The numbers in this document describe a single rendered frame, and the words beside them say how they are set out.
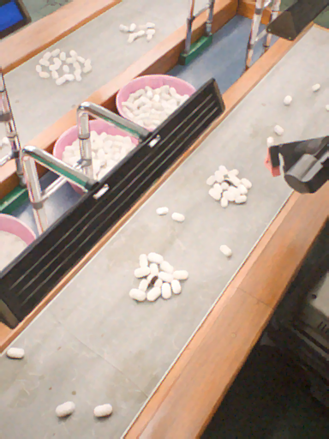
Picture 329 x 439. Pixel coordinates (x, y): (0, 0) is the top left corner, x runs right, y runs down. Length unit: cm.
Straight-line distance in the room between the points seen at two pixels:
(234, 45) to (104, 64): 56
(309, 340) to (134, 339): 70
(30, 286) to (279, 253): 65
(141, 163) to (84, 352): 42
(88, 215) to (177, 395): 41
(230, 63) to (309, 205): 77
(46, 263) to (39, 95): 93
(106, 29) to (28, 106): 50
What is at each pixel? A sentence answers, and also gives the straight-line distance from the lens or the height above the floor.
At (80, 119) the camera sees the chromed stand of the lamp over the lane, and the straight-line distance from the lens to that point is 94.
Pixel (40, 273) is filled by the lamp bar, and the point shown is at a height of 108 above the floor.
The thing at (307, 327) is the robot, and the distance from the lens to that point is 155.
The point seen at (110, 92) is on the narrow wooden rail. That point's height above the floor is 76.
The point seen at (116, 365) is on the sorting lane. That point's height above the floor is 74.
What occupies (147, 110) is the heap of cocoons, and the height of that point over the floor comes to 73.
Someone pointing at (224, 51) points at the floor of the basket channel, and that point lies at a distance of 193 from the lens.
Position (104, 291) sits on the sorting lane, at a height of 74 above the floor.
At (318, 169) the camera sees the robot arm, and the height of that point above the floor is 105.
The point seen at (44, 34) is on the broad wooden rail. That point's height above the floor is 76.
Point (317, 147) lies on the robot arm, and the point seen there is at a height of 106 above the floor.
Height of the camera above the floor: 168
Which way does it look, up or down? 52 degrees down
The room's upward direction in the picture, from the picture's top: 6 degrees clockwise
